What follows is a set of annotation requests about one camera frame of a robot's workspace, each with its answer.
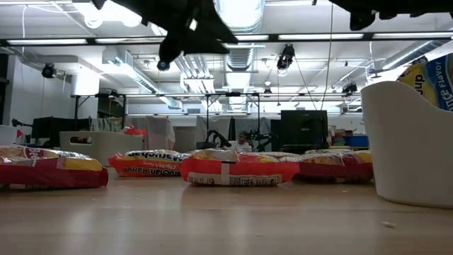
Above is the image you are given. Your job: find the white bin with handle slot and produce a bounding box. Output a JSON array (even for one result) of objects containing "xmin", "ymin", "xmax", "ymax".
[{"xmin": 59, "ymin": 130, "xmax": 145, "ymax": 167}]

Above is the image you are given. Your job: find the blue ramen pack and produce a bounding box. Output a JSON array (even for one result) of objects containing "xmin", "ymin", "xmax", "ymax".
[{"xmin": 396, "ymin": 52, "xmax": 453, "ymax": 113}]

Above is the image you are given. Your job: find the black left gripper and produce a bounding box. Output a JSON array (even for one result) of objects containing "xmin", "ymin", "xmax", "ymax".
[{"xmin": 92, "ymin": 0, "xmax": 239, "ymax": 63}]

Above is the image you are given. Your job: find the red beef ramen pack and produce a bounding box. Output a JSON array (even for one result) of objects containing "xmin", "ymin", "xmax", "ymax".
[
  {"xmin": 279, "ymin": 149, "xmax": 375, "ymax": 182},
  {"xmin": 0, "ymin": 144, "xmax": 110, "ymax": 189}
]

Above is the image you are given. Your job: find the blue storage bin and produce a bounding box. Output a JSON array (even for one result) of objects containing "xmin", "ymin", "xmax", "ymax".
[{"xmin": 343, "ymin": 135, "xmax": 369, "ymax": 148}]

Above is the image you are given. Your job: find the white curved plastic bin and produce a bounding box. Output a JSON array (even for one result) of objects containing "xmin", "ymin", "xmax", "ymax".
[{"xmin": 360, "ymin": 80, "xmax": 453, "ymax": 209}]

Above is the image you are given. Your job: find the white cover cloth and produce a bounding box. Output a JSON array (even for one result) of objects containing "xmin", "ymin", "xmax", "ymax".
[{"xmin": 144, "ymin": 116, "xmax": 176, "ymax": 152}]

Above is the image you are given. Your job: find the clear plastic bin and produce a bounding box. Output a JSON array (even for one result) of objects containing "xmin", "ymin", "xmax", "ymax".
[{"xmin": 0, "ymin": 123, "xmax": 32, "ymax": 147}]

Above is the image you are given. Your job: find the black aluminium rig frame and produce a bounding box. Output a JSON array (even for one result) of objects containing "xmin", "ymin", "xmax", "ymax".
[{"xmin": 0, "ymin": 31, "xmax": 453, "ymax": 47}]

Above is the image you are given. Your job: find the silver round ventilation duct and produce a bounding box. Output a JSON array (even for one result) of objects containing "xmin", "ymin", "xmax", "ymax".
[
  {"xmin": 380, "ymin": 39, "xmax": 447, "ymax": 71},
  {"xmin": 214, "ymin": 0, "xmax": 266, "ymax": 72}
]

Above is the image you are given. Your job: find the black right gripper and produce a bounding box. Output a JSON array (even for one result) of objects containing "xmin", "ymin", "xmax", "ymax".
[{"xmin": 328, "ymin": 0, "xmax": 417, "ymax": 32}]

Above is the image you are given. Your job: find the black monitor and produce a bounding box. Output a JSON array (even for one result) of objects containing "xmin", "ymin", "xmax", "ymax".
[
  {"xmin": 280, "ymin": 109, "xmax": 329, "ymax": 154},
  {"xmin": 30, "ymin": 116, "xmax": 92, "ymax": 148}
]

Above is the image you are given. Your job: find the black ceiling-hung camera cluster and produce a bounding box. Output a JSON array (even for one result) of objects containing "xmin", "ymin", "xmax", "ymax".
[{"xmin": 275, "ymin": 44, "xmax": 297, "ymax": 70}]

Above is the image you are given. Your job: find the person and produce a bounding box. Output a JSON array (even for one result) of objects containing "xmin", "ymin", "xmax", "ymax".
[{"xmin": 226, "ymin": 130, "xmax": 253, "ymax": 153}]

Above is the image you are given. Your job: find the white rectangular air duct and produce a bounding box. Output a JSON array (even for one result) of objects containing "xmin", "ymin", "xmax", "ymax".
[{"xmin": 102, "ymin": 47, "xmax": 183, "ymax": 109}]

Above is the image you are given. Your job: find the black metal scaffold frame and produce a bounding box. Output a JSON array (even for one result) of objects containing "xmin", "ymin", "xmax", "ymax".
[{"xmin": 70, "ymin": 91, "xmax": 362, "ymax": 149}]

